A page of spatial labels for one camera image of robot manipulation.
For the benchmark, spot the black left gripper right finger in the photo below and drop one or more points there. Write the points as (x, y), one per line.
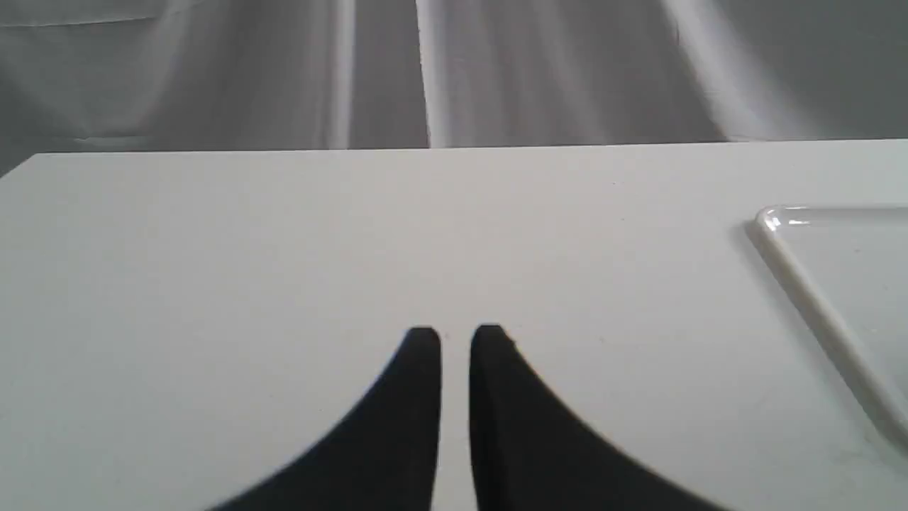
(530, 452)

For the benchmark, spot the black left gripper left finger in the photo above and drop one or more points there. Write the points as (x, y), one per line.
(382, 455)

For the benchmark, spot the white plastic tray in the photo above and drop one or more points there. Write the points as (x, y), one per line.
(844, 267)

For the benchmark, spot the grey backdrop cloth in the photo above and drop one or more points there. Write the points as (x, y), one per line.
(114, 76)

